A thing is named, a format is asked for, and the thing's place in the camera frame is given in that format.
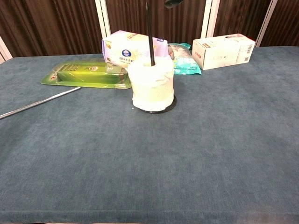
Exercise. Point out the white frame post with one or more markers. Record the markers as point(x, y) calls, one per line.
point(102, 21)
point(210, 18)
point(266, 23)
point(4, 51)

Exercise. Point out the green blister pack box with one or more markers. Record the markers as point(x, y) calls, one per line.
point(86, 75)

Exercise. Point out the purple white tissue pack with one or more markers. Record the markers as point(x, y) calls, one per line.
point(123, 51)

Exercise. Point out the blue-grey carpeted table top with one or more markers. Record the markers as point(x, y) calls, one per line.
point(140, 163)

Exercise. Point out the silver metal rod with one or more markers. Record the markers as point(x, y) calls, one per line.
point(39, 102)

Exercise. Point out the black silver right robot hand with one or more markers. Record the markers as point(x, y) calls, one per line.
point(172, 2)

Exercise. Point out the teal wet wipes pack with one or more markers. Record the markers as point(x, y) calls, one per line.
point(185, 63)

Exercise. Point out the white paper towel roll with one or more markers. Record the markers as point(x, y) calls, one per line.
point(151, 86)

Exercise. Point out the white cardboard box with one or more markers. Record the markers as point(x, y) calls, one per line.
point(222, 52)

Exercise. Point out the dark brown curtain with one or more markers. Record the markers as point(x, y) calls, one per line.
point(58, 25)

